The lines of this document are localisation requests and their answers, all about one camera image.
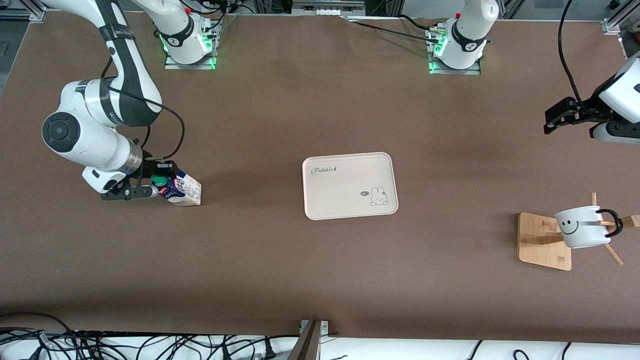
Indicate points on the brown table cover sheet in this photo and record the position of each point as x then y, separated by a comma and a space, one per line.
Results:
250, 275

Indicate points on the aluminium frame rail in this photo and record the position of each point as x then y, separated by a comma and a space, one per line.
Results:
25, 15

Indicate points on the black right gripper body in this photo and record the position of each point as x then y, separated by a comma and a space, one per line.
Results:
148, 168

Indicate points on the grey power strip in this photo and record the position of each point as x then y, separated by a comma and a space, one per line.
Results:
327, 9

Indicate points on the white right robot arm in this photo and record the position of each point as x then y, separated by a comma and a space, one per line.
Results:
125, 75

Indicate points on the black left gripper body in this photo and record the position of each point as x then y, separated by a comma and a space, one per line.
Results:
586, 111

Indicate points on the blue milk carton green cap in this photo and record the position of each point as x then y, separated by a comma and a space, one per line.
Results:
187, 192

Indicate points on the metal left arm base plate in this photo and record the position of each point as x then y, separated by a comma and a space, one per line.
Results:
455, 71

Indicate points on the cream rabbit print tray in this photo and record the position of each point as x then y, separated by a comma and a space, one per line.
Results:
350, 200

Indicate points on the aluminium frame corner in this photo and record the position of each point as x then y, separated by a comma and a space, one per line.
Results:
617, 22

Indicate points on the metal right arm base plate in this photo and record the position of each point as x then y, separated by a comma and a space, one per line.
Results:
190, 66

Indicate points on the wooden mug stand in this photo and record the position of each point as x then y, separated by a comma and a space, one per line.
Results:
537, 250

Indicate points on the aluminium profile with bracket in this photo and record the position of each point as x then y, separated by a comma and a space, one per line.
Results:
307, 345

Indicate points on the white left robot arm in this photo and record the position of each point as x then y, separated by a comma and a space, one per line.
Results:
467, 35

